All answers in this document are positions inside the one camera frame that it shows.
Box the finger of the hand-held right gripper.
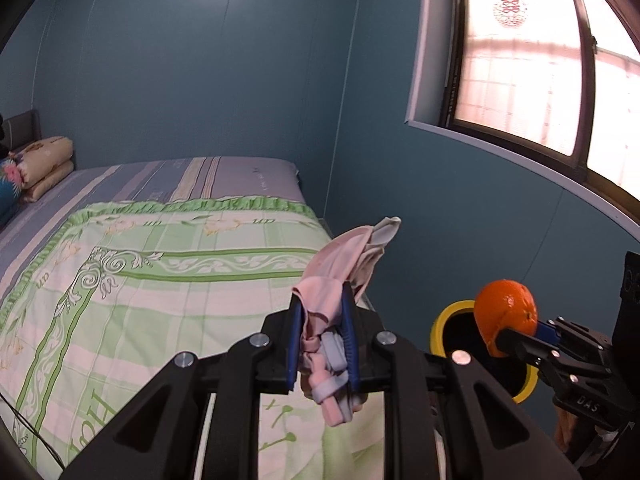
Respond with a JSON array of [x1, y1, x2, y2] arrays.
[[495, 327, 626, 431], [537, 317, 611, 376]]

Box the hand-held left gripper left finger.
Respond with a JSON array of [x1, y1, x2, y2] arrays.
[[60, 297, 305, 480]]

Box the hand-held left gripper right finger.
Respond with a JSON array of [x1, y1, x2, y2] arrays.
[[342, 282, 583, 480]]

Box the orange peel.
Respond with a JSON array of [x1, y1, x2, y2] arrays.
[[473, 278, 540, 358]]

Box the yellow rimmed trash bin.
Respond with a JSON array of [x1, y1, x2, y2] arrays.
[[430, 300, 540, 406]]

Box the pink cloth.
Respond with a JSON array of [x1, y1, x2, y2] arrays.
[[291, 216, 402, 428]]

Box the person's right hand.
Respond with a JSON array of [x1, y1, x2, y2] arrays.
[[554, 402, 576, 453]]

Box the bed with green quilt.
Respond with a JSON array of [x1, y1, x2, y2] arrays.
[[0, 199, 381, 480]]

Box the striped bed sheet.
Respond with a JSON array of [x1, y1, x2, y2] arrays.
[[0, 156, 305, 281]]

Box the brown framed window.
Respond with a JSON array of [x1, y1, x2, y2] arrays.
[[405, 0, 640, 231]]

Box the beige folded blanket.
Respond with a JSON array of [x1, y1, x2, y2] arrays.
[[14, 136, 75, 204]]

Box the blue floral folded quilt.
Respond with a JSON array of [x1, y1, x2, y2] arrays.
[[0, 156, 26, 226]]

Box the red window decal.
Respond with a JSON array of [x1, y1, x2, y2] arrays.
[[492, 0, 530, 28]]

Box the grey bed headboard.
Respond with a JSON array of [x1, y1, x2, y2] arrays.
[[7, 109, 41, 153]]

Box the thin black cable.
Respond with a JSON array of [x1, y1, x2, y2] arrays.
[[0, 394, 68, 467]]

